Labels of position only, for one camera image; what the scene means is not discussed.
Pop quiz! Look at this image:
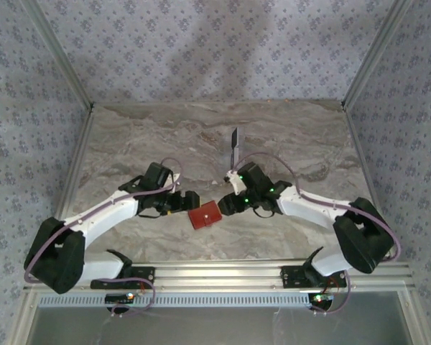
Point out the red leather card holder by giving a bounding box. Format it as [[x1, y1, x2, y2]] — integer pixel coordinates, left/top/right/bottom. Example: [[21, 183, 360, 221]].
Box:
[[187, 201, 223, 230]]

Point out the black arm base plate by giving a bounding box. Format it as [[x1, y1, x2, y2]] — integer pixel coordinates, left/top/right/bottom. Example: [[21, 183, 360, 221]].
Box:
[[280, 265, 348, 288], [89, 265, 156, 290]]

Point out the aluminium table edge rail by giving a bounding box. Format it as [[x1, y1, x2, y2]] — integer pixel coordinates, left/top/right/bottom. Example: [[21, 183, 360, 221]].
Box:
[[53, 107, 96, 220], [343, 106, 380, 206]]

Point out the floral patterned backdrop cloth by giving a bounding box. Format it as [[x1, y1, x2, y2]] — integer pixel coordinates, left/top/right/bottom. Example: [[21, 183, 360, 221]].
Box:
[[0, 0, 431, 345]]

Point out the long aluminium mounting rail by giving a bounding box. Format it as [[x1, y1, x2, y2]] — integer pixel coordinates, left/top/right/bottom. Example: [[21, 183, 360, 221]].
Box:
[[23, 261, 416, 293]]

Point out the aluminium frame leg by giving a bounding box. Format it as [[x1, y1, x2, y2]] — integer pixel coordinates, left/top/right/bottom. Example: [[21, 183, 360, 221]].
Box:
[[9, 291, 40, 345], [398, 290, 425, 345]]

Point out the grey slotted cable duct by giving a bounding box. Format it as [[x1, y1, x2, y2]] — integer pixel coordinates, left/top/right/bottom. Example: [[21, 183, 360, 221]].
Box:
[[32, 293, 313, 308]]

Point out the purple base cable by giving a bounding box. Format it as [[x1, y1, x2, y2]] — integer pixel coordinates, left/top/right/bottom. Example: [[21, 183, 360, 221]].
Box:
[[111, 277, 157, 319], [310, 269, 353, 317]]

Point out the aluminium frame post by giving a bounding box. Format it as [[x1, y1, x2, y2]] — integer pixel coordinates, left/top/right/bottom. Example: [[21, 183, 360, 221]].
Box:
[[340, 0, 414, 111], [23, 0, 96, 113]]

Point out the grey metal panel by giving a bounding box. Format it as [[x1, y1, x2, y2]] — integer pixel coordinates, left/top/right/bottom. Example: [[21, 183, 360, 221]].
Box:
[[24, 305, 414, 345]]

